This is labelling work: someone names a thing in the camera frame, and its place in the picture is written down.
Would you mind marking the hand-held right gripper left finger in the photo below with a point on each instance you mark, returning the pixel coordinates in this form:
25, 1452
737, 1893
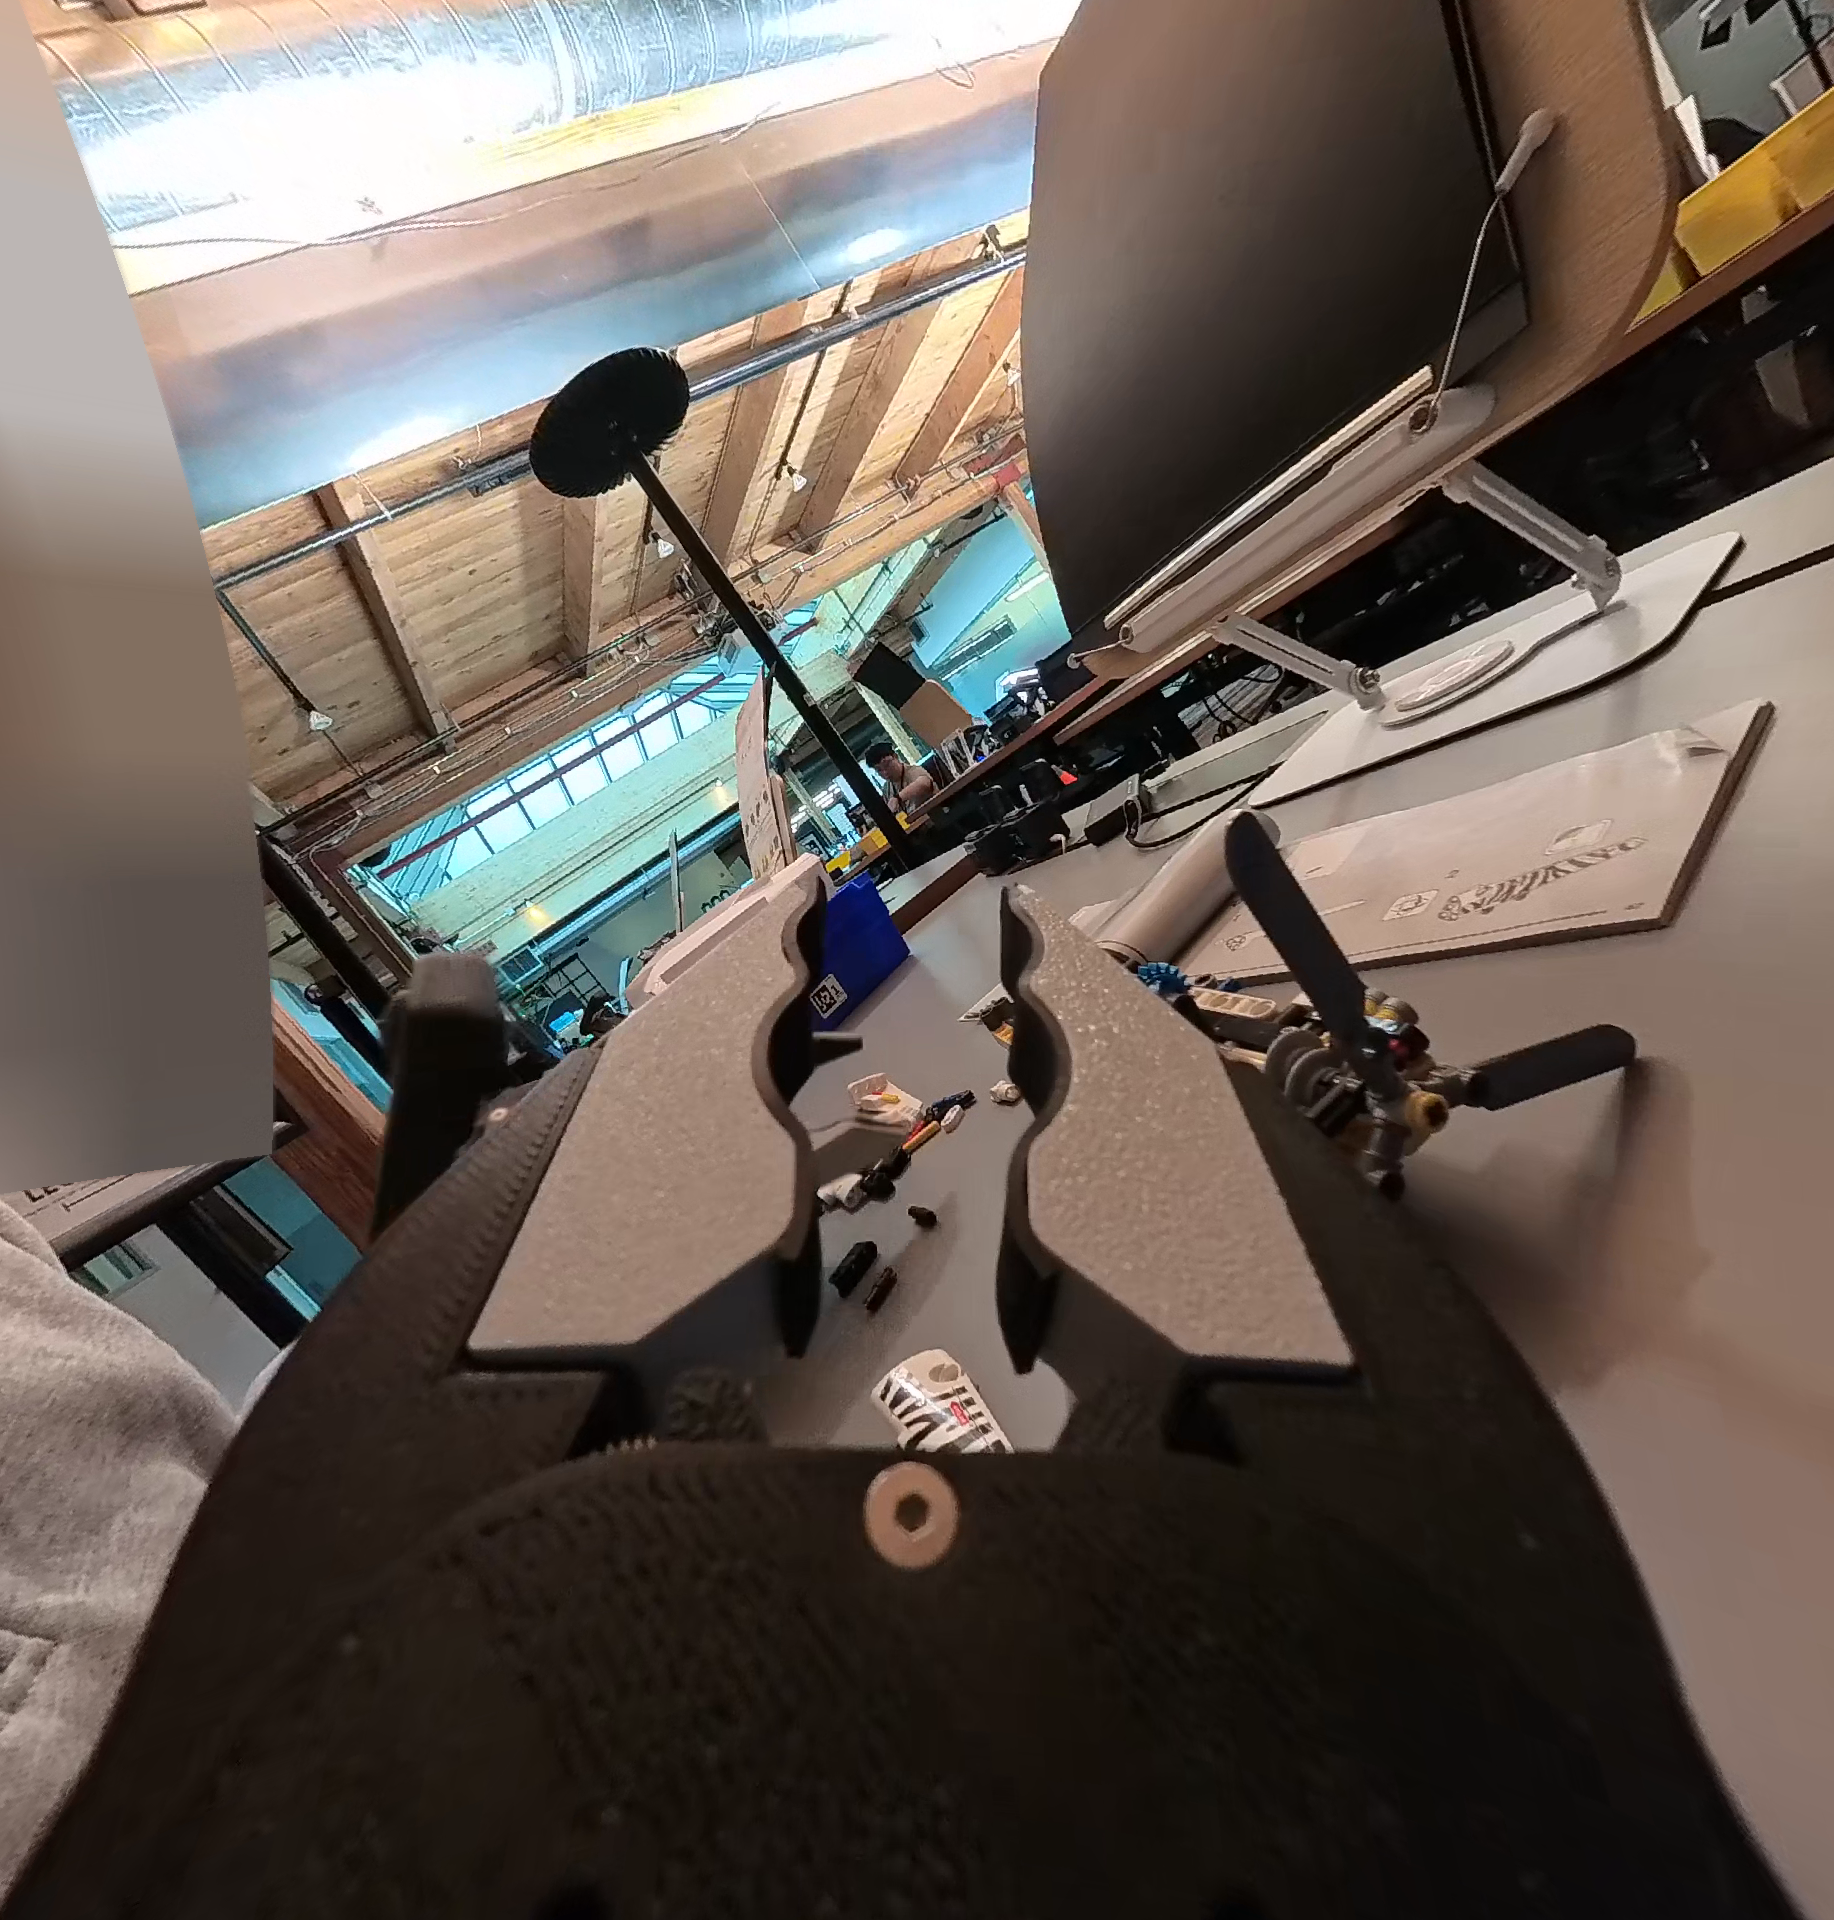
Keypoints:
647, 1201

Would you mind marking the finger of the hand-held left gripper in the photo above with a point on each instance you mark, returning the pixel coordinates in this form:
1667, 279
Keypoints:
834, 1046
858, 1147

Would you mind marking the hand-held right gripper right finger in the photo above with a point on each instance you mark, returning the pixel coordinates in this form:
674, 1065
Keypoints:
1188, 1216

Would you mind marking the heap of mixed lego pieces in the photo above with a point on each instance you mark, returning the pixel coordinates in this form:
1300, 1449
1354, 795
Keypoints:
879, 1096

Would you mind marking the zebra striped lego panel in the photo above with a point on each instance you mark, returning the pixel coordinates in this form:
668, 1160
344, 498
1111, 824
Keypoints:
939, 1401

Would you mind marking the partly built lego model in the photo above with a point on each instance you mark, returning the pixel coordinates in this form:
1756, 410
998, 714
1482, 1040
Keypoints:
1336, 1065

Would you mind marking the lego instruction booklet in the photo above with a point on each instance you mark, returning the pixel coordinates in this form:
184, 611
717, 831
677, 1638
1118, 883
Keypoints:
1531, 855

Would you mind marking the propped board with printed sheet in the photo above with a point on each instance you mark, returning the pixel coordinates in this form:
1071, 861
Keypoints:
763, 781

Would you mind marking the black power adapter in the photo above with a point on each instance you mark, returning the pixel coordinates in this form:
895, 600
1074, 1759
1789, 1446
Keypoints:
1111, 821

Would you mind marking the small black propped board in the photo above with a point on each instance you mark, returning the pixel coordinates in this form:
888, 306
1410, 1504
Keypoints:
908, 690

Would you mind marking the black pole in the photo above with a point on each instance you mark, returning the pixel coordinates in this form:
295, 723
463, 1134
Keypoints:
608, 420

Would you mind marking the black wood-edged board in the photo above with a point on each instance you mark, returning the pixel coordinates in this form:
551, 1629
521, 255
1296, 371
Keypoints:
1248, 301

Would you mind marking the yellow plastic bin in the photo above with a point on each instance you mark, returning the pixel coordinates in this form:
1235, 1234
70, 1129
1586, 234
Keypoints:
1756, 195

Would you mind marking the wooden post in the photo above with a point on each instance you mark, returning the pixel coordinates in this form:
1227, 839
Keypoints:
333, 1110

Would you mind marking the silver ceiling duct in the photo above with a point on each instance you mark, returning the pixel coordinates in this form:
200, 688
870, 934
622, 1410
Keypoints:
482, 75

